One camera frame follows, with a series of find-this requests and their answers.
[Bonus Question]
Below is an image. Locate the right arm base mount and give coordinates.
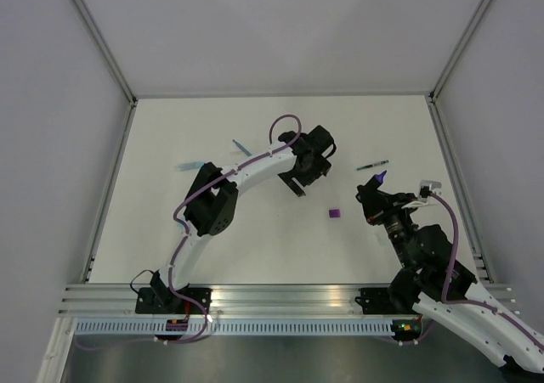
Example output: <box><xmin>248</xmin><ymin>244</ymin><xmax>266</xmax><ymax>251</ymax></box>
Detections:
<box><xmin>354</xmin><ymin>287</ymin><xmax>416</xmax><ymax>315</ymax></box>

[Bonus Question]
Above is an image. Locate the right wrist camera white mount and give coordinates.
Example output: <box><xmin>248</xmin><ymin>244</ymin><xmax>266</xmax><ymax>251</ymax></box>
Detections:
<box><xmin>403</xmin><ymin>180</ymin><xmax>442</xmax><ymax>209</ymax></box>

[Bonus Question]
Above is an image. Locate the light blue pen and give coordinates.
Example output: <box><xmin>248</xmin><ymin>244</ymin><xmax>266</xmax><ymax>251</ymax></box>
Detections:
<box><xmin>175</xmin><ymin>161</ymin><xmax>205</xmax><ymax>172</ymax></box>

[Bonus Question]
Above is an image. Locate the aluminium mounting rail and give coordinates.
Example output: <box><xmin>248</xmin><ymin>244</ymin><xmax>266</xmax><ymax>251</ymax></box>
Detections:
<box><xmin>58</xmin><ymin>284</ymin><xmax>364</xmax><ymax>318</ymax></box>

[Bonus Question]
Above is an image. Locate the white slotted cable duct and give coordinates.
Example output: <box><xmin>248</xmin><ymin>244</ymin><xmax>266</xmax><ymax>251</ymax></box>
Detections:
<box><xmin>75</xmin><ymin>318</ymin><xmax>394</xmax><ymax>336</ymax></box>

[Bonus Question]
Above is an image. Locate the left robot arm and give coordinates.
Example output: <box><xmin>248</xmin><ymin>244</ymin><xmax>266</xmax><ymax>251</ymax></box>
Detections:
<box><xmin>135</xmin><ymin>125</ymin><xmax>337</xmax><ymax>314</ymax></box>

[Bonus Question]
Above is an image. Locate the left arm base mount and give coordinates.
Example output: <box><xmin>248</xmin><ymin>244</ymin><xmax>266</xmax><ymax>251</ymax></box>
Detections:
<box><xmin>129</xmin><ymin>270</ymin><xmax>213</xmax><ymax>316</ymax></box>

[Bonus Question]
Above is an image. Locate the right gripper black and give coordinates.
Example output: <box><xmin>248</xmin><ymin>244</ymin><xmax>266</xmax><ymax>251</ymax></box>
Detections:
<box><xmin>357</xmin><ymin>184</ymin><xmax>417</xmax><ymax>269</ymax></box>

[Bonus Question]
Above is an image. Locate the green refill pen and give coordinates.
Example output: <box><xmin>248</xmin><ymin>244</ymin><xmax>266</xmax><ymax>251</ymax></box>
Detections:
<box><xmin>355</xmin><ymin>160</ymin><xmax>390</xmax><ymax>172</ymax></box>

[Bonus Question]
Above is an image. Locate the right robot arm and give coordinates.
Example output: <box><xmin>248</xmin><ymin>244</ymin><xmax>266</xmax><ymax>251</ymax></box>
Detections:
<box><xmin>355</xmin><ymin>175</ymin><xmax>543</xmax><ymax>382</ymax></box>

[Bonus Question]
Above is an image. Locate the black purple highlighter pen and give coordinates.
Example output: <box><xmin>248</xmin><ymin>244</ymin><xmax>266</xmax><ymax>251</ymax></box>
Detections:
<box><xmin>366</xmin><ymin>170</ymin><xmax>388</xmax><ymax>189</ymax></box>

